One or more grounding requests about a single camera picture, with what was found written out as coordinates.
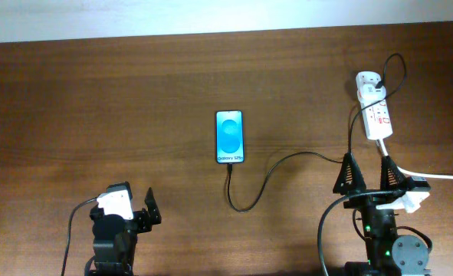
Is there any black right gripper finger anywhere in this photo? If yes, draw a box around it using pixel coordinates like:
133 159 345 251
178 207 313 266
333 153 366 194
380 156 405 191

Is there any blue Samsung Galaxy smartphone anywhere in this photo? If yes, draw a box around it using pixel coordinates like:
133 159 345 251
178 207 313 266
215 110 245 164

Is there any black USB charging cable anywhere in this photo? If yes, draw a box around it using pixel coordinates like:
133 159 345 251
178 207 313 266
225 52 408 213

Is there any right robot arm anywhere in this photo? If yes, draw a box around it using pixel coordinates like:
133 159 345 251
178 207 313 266
333 153 432 276

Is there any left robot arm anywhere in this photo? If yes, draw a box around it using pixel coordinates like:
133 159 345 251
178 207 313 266
84 182 162 275

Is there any white USB charger adapter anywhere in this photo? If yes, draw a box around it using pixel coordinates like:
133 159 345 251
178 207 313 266
357 83 386 104

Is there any white power strip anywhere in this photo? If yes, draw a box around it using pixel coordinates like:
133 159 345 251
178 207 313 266
356 71 392 140

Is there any black right camera cable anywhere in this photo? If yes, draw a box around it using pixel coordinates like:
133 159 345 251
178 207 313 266
317 189 396 276

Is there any black camera cable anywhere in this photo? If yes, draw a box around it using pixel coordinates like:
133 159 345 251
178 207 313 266
60 197 99 276
317 189 396 276

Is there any black left camera cable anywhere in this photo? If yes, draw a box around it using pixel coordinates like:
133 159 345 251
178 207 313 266
60 197 99 276

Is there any white power strip cord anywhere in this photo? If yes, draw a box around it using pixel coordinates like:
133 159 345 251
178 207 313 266
376 138 453 182

